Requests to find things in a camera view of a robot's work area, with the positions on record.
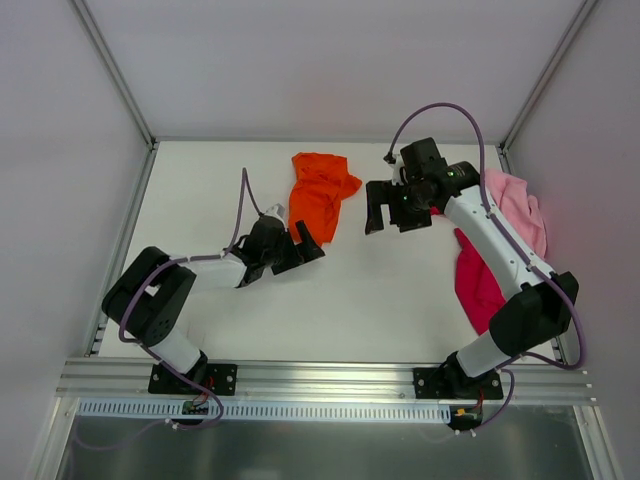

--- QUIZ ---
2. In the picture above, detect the magenta t shirt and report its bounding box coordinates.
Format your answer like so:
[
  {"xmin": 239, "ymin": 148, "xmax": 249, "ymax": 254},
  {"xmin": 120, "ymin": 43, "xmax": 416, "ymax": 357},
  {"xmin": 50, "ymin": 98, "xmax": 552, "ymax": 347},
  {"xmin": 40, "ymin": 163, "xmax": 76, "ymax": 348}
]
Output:
[{"xmin": 453, "ymin": 228, "xmax": 506, "ymax": 335}]

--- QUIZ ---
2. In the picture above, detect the right aluminium frame post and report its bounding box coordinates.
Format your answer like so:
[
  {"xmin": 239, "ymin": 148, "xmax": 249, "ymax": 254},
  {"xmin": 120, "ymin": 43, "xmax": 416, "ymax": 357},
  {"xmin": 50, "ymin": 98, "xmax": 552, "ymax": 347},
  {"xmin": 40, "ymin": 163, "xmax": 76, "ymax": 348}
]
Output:
[{"xmin": 499, "ymin": 0, "xmax": 600, "ymax": 153}]

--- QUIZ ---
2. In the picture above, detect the left aluminium frame post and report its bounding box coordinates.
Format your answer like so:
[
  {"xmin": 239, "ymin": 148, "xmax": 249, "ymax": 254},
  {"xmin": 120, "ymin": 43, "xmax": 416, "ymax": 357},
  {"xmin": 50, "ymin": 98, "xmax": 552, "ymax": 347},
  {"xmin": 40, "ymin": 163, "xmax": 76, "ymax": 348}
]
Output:
[{"xmin": 69, "ymin": 0, "xmax": 160, "ymax": 151}]

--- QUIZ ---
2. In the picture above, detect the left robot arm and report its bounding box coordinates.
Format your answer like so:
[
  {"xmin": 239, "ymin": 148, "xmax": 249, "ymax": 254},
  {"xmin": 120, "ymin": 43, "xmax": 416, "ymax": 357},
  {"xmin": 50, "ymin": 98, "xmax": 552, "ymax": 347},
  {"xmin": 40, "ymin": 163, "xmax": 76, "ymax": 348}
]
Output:
[{"xmin": 101, "ymin": 214, "xmax": 325, "ymax": 396}]

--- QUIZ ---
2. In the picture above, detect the light pink t shirt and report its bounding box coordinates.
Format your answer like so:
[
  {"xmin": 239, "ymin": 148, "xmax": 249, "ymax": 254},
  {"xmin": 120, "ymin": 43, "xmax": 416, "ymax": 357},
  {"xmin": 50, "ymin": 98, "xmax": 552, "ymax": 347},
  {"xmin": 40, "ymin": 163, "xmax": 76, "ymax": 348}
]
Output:
[{"xmin": 485, "ymin": 168, "xmax": 547, "ymax": 258}]

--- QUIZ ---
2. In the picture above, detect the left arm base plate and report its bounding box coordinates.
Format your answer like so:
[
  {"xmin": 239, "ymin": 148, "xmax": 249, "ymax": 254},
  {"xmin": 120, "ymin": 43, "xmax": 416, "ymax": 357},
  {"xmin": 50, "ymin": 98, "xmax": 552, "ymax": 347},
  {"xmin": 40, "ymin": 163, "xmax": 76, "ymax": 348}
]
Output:
[{"xmin": 147, "ymin": 363, "xmax": 238, "ymax": 396}]

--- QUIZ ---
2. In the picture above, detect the orange t shirt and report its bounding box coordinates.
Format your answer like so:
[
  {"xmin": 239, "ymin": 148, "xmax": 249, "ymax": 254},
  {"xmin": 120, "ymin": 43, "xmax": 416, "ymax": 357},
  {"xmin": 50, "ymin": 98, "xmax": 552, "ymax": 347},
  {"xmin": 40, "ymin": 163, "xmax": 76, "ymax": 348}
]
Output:
[{"xmin": 288, "ymin": 152, "xmax": 362, "ymax": 246}]

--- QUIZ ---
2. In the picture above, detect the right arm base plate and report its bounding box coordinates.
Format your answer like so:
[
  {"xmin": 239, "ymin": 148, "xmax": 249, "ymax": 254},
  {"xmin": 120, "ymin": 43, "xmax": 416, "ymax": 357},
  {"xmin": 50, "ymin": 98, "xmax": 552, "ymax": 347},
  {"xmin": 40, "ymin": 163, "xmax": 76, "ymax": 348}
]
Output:
[{"xmin": 412, "ymin": 366, "xmax": 504, "ymax": 400}]

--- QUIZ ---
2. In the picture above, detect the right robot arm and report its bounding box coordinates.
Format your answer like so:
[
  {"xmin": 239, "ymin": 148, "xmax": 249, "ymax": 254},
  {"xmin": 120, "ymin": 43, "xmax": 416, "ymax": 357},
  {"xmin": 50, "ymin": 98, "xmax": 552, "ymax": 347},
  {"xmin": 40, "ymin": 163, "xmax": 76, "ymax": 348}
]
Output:
[{"xmin": 365, "ymin": 138, "xmax": 578, "ymax": 399}]

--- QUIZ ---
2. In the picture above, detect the white slotted cable duct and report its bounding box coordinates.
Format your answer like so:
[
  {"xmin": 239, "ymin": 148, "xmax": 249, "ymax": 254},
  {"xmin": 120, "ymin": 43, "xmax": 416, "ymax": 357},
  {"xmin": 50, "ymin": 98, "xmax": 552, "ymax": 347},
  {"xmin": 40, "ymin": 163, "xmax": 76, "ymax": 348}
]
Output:
[{"xmin": 76, "ymin": 398, "xmax": 451, "ymax": 425}]

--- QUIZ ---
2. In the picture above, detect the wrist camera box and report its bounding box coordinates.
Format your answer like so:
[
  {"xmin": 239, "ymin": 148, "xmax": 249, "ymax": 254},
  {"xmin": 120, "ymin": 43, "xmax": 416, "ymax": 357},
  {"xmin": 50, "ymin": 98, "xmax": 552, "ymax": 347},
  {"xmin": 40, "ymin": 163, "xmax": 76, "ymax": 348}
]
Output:
[
  {"xmin": 264, "ymin": 203, "xmax": 285, "ymax": 224},
  {"xmin": 391, "ymin": 156, "xmax": 406, "ymax": 185}
]

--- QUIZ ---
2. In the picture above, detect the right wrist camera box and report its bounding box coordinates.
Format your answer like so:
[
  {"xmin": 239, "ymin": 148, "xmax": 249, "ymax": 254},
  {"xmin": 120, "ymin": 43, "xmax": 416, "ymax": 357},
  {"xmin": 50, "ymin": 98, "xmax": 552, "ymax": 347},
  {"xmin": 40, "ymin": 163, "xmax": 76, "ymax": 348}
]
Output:
[{"xmin": 391, "ymin": 156, "xmax": 406, "ymax": 185}]

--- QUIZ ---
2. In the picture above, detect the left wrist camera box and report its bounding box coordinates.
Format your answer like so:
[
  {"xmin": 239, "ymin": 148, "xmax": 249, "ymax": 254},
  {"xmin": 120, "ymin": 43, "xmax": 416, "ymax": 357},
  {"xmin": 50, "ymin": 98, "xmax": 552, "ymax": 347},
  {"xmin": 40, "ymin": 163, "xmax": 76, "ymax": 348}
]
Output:
[{"xmin": 264, "ymin": 203, "xmax": 285, "ymax": 224}]

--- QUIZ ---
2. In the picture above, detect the aluminium frame post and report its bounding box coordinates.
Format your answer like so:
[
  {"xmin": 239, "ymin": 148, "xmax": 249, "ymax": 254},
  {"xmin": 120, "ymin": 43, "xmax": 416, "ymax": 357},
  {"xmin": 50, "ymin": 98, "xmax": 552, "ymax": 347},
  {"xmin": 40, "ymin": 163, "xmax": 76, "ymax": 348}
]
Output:
[
  {"xmin": 69, "ymin": 0, "xmax": 160, "ymax": 151},
  {"xmin": 499, "ymin": 0, "xmax": 600, "ymax": 153}
]

